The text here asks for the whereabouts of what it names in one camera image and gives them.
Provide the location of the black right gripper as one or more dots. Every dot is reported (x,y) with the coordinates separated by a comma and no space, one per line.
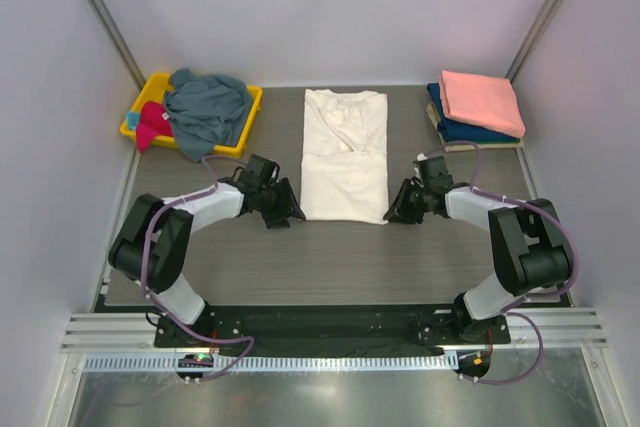
(399,211)

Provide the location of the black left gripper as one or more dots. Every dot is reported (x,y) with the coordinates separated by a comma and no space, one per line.
(287,205)

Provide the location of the cream white t shirt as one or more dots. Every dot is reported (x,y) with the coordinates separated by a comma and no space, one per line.
(344,172)

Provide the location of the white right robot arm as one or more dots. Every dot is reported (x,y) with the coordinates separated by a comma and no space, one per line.
(530,250)

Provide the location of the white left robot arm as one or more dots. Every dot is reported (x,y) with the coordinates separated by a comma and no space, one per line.
(151,246)

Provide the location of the folded navy blue t shirt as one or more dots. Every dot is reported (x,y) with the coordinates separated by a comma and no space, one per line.
(455,130)

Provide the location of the folded beige t shirt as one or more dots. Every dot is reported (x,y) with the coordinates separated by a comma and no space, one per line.
(435,118)

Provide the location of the grey blue t shirt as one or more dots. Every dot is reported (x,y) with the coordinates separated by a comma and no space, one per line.
(205,111)

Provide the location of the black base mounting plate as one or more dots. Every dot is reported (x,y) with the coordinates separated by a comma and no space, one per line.
(365,331)

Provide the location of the folded pink t shirt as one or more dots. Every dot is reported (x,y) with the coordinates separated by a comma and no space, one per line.
(482,101)

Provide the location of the magenta red t shirt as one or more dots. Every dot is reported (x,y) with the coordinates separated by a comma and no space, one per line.
(154,122)

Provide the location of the light blue cloth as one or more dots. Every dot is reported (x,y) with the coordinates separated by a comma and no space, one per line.
(132,120)

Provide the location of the white slotted cable duct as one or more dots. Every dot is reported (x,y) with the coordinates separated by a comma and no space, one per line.
(199,363)

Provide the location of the aluminium frame rail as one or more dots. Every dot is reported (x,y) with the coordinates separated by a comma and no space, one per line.
(131,333)

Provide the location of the right aluminium corner post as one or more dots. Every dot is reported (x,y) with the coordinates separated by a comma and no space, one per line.
(533,35)

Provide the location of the aluminium corner post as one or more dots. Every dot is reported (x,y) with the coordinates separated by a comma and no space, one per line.
(533,35)
(104,16)

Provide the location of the left aluminium corner post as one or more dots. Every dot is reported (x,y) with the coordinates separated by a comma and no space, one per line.
(104,16)

